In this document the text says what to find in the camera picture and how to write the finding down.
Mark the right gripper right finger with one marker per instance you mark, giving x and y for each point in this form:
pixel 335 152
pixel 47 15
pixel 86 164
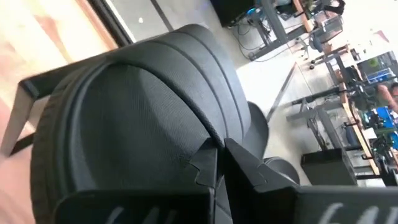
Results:
pixel 280 205

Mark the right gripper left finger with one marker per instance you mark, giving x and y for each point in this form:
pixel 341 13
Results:
pixel 140 208

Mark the black computer tower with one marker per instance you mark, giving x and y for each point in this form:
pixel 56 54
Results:
pixel 329 168

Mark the wooden workbench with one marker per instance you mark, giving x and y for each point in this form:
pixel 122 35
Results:
pixel 360 130

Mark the person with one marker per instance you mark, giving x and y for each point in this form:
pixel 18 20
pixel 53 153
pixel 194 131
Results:
pixel 385 96

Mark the grey mesh office chair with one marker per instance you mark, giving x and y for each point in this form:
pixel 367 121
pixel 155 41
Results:
pixel 329 31

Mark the black box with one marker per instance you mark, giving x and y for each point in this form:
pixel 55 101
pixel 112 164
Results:
pixel 233 9

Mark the black aluminium table frame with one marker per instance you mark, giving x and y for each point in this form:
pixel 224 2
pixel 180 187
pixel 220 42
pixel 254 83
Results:
pixel 107 17

